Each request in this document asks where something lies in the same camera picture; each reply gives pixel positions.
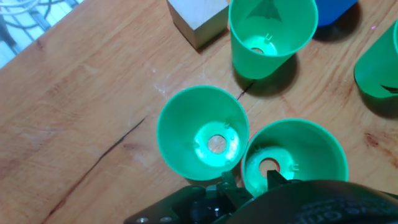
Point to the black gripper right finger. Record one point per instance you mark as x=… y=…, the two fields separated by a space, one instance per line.
x=275 y=179

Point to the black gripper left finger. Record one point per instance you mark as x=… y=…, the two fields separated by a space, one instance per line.
x=230 y=194

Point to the plain green plastic cup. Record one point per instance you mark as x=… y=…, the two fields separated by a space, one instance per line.
x=177 y=149

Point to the light wooden block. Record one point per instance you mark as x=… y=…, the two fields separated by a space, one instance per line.
x=199 y=15

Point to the green plastic cup with print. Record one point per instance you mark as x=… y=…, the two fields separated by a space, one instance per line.
x=258 y=65
x=376 y=68
x=317 y=149

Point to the blue plastic cup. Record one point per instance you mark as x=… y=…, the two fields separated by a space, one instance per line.
x=332 y=11

